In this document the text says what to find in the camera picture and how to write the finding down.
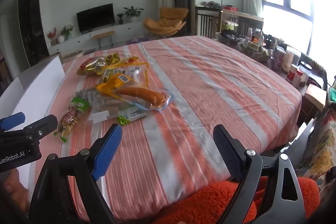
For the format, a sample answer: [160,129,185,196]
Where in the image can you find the person's left hand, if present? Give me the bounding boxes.
[0,169,28,214]

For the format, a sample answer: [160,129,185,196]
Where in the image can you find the clear packet with green edge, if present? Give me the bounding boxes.
[88,105,147,126]

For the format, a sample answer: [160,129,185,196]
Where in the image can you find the woven basket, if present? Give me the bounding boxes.
[237,41,271,62]

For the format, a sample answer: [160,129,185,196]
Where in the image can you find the cluster of small bottles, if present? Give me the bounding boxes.
[245,28,279,49]

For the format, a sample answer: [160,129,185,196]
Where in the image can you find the wooden bench with metal legs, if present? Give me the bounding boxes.
[92,31,116,50]

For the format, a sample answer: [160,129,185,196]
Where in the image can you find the gold red snack bag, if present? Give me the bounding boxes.
[76,57,108,77]

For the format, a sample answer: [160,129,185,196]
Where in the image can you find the orange fluffy cushion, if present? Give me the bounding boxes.
[151,176,321,224]

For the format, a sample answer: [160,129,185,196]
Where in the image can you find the yellow sausage packet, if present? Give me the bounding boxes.
[95,73,172,112]

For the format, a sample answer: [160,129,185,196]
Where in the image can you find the large green potted plant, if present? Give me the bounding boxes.
[123,6,144,23]

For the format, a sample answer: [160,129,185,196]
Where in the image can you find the wooden slatted rack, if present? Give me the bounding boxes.
[194,5,264,40]

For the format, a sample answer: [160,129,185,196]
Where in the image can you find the orange lounge chair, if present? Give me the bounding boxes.
[143,7,189,40]

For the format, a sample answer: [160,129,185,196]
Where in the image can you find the orange white striped tablecloth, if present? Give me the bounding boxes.
[49,35,302,223]

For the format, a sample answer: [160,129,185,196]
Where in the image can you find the green pot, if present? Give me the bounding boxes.
[221,20,239,31]

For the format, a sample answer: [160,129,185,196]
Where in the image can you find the white television cabinet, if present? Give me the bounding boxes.
[49,21,161,56]

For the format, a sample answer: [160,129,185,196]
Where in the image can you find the red flower plant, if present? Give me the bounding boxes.
[46,28,58,46]

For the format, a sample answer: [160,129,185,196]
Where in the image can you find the clear glass jar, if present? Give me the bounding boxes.
[282,46,302,70]

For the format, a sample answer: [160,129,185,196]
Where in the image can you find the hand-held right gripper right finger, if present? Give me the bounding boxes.
[213,124,307,224]

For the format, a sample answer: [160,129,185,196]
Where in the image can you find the yellow-edged clear snack bag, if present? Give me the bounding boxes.
[98,56,149,84]

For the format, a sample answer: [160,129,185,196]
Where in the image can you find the black television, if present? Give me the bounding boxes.
[76,3,116,33]

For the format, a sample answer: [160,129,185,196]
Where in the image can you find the dark-lid glass jar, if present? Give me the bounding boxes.
[299,61,314,83]

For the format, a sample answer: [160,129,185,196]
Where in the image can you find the small red snack packet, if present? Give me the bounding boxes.
[53,108,80,144]

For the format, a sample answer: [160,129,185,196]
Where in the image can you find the green plant in pale pot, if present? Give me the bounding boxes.
[60,24,74,41]

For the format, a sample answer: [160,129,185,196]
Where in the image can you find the green white snack packet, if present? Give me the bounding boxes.
[71,96,91,115]

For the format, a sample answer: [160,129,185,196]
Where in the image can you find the floral printed sofa cover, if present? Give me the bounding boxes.
[296,102,336,189]

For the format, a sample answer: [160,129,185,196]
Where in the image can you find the white cardboard box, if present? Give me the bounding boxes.
[0,55,66,188]

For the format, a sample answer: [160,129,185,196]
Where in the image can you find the brown box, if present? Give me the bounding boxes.
[304,83,327,112]

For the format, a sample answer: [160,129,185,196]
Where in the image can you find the dark glass display cabinet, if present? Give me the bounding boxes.
[17,0,49,67]

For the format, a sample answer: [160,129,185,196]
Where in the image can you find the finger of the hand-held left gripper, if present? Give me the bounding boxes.
[0,112,26,131]
[0,114,58,142]

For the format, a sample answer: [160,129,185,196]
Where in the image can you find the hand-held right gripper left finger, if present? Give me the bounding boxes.
[28,123,123,224]

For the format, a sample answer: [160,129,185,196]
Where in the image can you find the yellow snack packet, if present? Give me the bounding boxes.
[106,54,122,66]

